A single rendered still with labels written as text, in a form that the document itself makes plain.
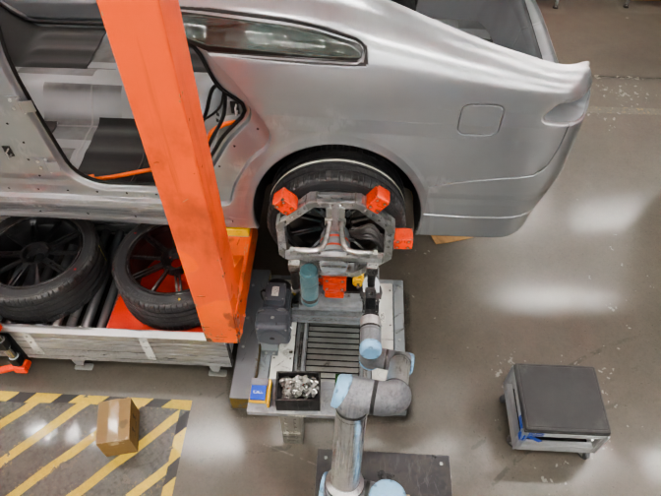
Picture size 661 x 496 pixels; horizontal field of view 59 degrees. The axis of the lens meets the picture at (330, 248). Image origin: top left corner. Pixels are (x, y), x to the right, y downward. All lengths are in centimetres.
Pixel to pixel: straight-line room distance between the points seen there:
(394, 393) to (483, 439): 132
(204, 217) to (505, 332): 207
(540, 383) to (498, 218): 83
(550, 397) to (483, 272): 105
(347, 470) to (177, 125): 135
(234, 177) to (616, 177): 293
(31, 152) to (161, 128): 119
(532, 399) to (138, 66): 226
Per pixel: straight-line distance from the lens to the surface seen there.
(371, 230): 253
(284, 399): 264
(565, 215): 430
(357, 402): 198
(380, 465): 281
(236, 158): 265
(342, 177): 255
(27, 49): 447
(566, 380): 314
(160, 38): 168
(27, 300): 333
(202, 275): 241
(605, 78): 566
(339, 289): 302
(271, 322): 301
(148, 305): 308
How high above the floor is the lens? 296
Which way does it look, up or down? 51 degrees down
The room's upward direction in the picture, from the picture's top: straight up
